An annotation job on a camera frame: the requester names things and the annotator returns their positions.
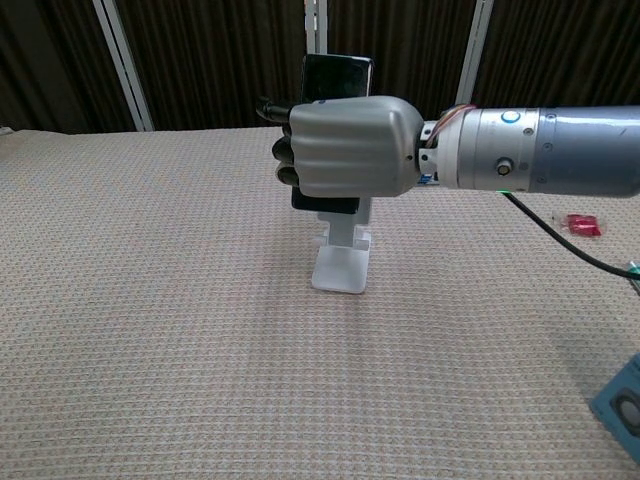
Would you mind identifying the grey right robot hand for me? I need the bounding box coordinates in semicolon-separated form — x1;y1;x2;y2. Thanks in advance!
255;95;425;199

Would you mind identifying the black smartphone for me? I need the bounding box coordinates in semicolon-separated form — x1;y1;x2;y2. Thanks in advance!
290;53;376;216

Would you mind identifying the white folding phone stand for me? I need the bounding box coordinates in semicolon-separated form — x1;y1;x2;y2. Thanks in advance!
310;197;375;294

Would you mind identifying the woven beige tablecloth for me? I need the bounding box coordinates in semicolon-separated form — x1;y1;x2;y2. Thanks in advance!
0;117;640;480

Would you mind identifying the red wrapped candy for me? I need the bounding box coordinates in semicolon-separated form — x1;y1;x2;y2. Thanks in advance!
551;213;603;237

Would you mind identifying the teal box with speaker picture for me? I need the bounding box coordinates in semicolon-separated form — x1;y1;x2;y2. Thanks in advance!
588;351;640;445

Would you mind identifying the white partition frame post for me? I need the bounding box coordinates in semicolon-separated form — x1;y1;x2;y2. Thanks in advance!
303;0;329;57
453;0;496;107
91;0;155;133

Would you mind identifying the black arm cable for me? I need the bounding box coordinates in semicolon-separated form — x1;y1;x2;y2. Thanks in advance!
501;191;640;281

